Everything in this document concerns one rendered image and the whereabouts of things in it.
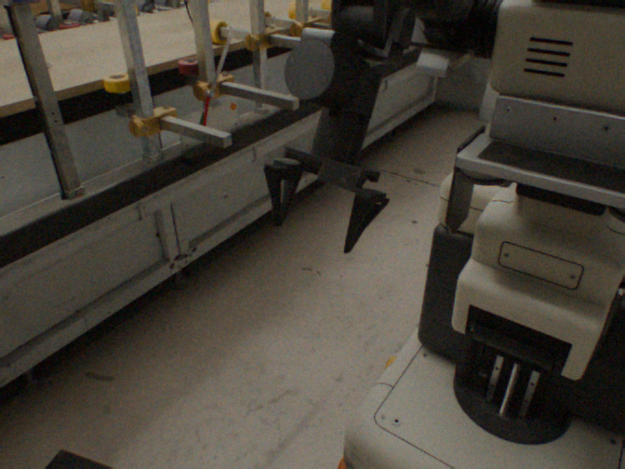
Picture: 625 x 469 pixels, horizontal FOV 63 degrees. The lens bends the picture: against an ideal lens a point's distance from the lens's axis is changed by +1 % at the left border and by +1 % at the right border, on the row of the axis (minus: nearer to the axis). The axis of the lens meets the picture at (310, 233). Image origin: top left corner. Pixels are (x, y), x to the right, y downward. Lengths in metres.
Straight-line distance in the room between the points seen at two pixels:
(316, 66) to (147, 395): 1.43
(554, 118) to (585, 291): 0.29
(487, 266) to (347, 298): 1.19
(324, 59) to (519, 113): 0.34
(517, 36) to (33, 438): 1.62
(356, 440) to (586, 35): 0.96
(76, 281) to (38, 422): 0.44
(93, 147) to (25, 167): 0.21
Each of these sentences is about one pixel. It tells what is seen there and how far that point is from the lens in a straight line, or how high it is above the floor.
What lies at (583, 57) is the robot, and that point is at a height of 1.16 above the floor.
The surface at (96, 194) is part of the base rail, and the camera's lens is 1.42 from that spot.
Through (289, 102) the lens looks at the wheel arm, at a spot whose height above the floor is 0.85.
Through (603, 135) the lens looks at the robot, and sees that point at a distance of 0.75.
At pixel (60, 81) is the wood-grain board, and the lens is 1.66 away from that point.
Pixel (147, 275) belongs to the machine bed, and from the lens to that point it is 1.98.
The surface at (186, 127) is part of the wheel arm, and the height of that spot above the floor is 0.82.
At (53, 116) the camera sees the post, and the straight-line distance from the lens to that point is 1.34.
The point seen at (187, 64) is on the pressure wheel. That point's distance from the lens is 1.71.
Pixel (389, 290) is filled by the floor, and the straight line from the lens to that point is 2.10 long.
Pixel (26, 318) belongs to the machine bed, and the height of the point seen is 0.25.
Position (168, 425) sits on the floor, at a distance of 1.69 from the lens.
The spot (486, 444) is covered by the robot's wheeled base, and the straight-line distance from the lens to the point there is 1.32.
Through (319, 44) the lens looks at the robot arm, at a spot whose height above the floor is 1.21.
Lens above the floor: 1.32
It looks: 33 degrees down
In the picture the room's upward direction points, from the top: straight up
